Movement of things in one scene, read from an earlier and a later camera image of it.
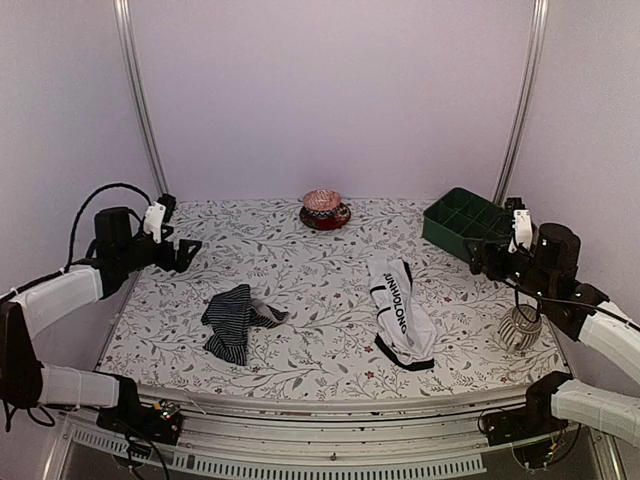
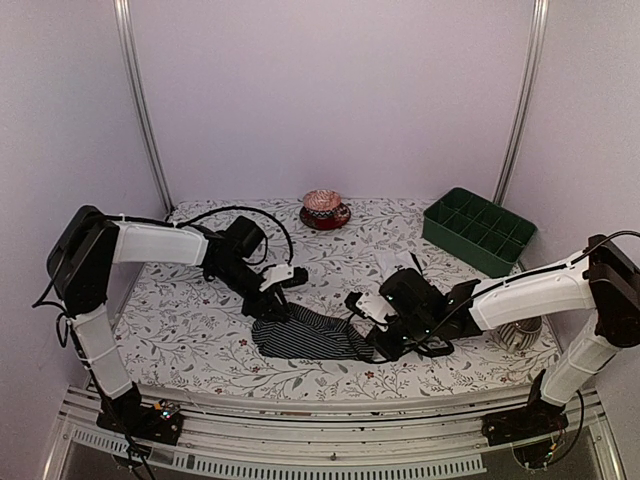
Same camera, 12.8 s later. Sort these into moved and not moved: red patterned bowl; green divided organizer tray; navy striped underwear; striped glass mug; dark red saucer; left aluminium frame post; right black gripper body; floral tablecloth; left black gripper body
Moved: left black gripper body; navy striped underwear; right black gripper body
Not moved: floral tablecloth; left aluminium frame post; red patterned bowl; dark red saucer; striped glass mug; green divided organizer tray
